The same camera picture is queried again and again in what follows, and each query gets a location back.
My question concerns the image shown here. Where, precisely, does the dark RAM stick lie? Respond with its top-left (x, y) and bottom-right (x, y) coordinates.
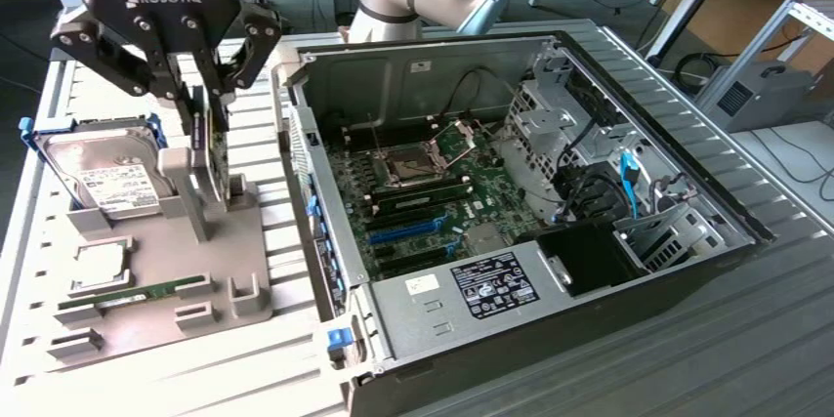
top-left (371, 187), bottom-right (472, 217)

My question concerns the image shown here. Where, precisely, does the silver slanted disk bay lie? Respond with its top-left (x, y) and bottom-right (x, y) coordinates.
top-left (611, 199), bottom-right (722, 274)

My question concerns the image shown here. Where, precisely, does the aluminium profile frame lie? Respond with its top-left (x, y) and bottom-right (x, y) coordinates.
top-left (691, 0), bottom-right (834, 108)

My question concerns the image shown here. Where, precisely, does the green motherboard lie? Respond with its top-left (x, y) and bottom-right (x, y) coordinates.
top-left (323, 113), bottom-right (546, 281)

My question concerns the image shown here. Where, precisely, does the black RAM slot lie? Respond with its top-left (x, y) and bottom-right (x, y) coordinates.
top-left (364, 176), bottom-right (472, 203)

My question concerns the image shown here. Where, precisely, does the silver CPU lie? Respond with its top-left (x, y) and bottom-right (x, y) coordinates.
top-left (69, 244), bottom-right (131, 290)

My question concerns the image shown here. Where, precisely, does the metal socket cover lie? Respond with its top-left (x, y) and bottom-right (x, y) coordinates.
top-left (420, 118), bottom-right (482, 170)

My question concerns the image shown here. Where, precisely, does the green RAM stick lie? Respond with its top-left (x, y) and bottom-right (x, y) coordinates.
top-left (56, 275), bottom-right (205, 313)

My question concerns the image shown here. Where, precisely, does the black slanted pole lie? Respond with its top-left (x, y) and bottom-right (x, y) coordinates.
top-left (647, 0), bottom-right (746, 66)

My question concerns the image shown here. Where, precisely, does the black coiled cable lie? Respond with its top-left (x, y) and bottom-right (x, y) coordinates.
top-left (672, 52), bottom-right (723, 92)

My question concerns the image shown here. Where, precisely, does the black looped wire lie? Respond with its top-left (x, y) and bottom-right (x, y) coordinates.
top-left (447, 66), bottom-right (516, 121)

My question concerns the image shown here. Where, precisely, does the silver disk bay cage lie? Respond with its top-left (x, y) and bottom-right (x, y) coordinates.
top-left (504, 38), bottom-right (659, 179)

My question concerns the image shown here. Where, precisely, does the CPU socket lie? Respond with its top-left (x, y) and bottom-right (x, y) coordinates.
top-left (382, 148), bottom-right (436, 189)

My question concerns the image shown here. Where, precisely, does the silver chipset heatsink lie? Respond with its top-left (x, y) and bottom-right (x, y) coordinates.
top-left (466, 223), bottom-right (515, 253)

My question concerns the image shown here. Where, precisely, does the black thick wire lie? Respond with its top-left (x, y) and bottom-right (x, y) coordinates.
top-left (564, 106), bottom-right (599, 167)

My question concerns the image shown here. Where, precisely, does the silver hard disk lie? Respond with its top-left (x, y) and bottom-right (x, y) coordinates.
top-left (39, 124), bottom-right (179, 221)

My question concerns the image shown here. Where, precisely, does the black long expansion slot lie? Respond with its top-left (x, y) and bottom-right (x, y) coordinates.
top-left (361, 209), bottom-right (451, 232)
top-left (375, 243), bottom-right (452, 266)
top-left (379, 254), bottom-right (456, 277)

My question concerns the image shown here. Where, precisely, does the black wire bundle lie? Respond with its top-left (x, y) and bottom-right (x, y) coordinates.
top-left (552, 165), bottom-right (631, 223)

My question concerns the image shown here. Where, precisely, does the blue case latch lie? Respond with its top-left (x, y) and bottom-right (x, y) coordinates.
top-left (323, 328), bottom-right (355, 353)

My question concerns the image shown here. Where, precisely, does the blue disk caddy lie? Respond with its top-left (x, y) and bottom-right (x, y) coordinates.
top-left (17, 112), bottom-right (168, 211)

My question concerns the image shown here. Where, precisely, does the open black PC case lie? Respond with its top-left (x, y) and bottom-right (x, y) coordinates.
top-left (265, 29), bottom-right (776, 417)

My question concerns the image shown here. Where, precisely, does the thin metal locking lever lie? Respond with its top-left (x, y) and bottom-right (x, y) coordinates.
top-left (366, 112), bottom-right (387, 164)

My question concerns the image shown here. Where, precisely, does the black plastic air duct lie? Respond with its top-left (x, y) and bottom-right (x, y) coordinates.
top-left (514, 220), bottom-right (650, 299)

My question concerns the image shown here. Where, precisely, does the grey control box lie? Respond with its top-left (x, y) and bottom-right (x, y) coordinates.
top-left (712, 59), bottom-right (823, 134)

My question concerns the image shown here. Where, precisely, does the grey parts rack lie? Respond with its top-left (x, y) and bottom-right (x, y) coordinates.
top-left (41, 146), bottom-right (275, 374)

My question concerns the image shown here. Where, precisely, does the Nvidia graphics card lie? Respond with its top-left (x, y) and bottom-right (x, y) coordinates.
top-left (187, 83), bottom-right (231, 206)

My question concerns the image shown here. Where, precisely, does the blue SATA wire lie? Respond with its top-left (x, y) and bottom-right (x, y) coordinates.
top-left (620, 149), bottom-right (647, 219)

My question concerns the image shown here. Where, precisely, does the silver power supply unit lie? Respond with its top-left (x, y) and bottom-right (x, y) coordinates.
top-left (355, 239), bottom-right (579, 375)

